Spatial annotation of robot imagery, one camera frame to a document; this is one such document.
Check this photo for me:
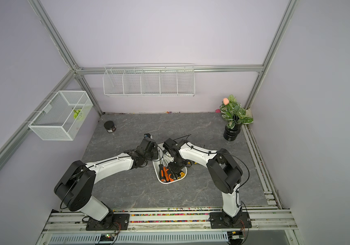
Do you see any white plastic storage box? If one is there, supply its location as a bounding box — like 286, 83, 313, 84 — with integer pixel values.
152, 143, 187, 184

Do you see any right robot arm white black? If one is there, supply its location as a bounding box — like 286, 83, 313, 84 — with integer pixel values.
163, 138, 243, 218

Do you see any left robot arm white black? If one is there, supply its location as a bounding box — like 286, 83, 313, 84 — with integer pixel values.
54, 137, 164, 225

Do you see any orange black large screwdriver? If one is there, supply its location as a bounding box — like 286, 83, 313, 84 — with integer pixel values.
159, 164, 166, 183

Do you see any small black jar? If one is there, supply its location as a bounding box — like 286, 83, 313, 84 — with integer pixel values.
103, 120, 116, 133

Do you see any artificial green potted plant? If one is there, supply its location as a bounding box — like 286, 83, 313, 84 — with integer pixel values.
219, 95, 254, 141

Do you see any green object in basket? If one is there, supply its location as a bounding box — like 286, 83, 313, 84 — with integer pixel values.
73, 109, 83, 120

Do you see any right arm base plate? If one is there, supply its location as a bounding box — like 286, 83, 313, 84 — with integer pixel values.
209, 210, 252, 229

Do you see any long white wire wall basket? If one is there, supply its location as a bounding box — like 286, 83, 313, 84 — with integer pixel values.
102, 63, 195, 97

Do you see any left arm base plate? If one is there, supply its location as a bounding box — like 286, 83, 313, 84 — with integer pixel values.
86, 213, 131, 231

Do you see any aluminium frame rail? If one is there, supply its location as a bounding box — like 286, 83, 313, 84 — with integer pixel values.
76, 63, 264, 75

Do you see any white perforated cable duct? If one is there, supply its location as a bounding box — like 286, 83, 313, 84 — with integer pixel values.
46, 231, 229, 245

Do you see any white wire cube basket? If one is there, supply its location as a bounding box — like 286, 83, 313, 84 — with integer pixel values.
28, 90, 93, 141

